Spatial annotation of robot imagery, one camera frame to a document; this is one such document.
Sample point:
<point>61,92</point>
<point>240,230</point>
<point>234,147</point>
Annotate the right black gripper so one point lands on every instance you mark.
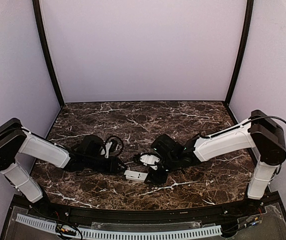
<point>159,172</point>

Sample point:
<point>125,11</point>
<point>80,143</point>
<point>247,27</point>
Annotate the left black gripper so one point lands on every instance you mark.
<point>115,164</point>

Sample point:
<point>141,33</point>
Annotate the white remote control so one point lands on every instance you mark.
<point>135,176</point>

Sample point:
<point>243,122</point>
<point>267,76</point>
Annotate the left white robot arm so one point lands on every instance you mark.
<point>15,139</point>

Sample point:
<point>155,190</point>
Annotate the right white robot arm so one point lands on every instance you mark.
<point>259,131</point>

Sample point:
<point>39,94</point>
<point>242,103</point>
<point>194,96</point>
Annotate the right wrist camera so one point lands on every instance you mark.
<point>161,146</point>

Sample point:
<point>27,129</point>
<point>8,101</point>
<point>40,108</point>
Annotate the black front rail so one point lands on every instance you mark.
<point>219,214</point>

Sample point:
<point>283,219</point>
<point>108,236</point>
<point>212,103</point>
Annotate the right black frame post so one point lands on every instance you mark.
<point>241,51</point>

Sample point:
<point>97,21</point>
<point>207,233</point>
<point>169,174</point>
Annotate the black frame post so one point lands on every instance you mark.
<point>241,51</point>
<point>46,52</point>

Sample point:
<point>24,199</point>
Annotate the left black frame post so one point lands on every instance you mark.
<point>46,52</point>

